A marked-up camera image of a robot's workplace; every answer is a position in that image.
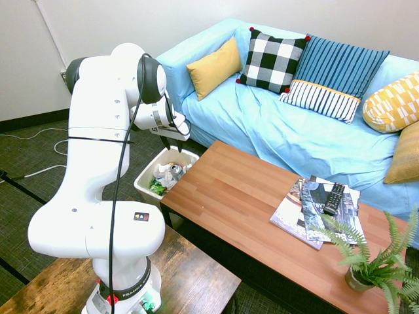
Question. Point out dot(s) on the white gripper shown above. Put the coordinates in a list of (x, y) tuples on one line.
[(178, 129)]

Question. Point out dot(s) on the silver drink can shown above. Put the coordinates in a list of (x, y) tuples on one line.
[(176, 171)]

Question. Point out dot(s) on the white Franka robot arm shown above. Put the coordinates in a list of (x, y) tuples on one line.
[(95, 163)]

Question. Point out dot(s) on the crumpled white paper trash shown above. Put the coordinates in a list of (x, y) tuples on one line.
[(163, 176)]

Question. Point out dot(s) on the white plastic trash bin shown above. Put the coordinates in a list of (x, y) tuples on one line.
[(147, 193)]

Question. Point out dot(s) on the green snack wrapper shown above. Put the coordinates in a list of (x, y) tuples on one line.
[(156, 187)]

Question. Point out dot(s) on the reddish wooden coffee table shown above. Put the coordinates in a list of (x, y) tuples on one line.
[(229, 202)]

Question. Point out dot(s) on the plain mustard yellow pillow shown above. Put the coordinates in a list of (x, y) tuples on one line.
[(214, 67)]

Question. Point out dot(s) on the light blue covered sofa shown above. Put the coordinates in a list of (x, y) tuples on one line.
[(294, 144)]

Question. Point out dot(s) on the black white checkered pillow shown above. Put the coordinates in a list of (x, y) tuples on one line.
[(271, 60)]

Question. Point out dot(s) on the rustic dark wood table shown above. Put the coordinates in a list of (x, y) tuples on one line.
[(193, 278)]

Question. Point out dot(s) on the stack of magazines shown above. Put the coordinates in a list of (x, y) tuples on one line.
[(289, 214)]

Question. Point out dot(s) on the magazine with dark cover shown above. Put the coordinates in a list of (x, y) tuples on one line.
[(314, 209)]

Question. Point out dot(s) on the black metal stand leg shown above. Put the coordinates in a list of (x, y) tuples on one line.
[(23, 189), (14, 269)]

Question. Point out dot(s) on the black TV remote control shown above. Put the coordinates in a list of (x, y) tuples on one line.
[(335, 199)]

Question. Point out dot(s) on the blue striped pillow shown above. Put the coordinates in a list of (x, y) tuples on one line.
[(337, 68)]

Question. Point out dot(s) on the yellow white patterned bolster pillow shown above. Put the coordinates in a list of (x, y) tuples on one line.
[(389, 104)]

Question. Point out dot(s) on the potted green fern plant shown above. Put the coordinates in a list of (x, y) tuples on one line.
[(363, 274)]

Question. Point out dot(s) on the mustard textured woven pillow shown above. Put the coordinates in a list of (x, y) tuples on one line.
[(404, 157)]

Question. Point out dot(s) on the grey wall outlet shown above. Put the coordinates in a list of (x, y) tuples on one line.
[(63, 77)]

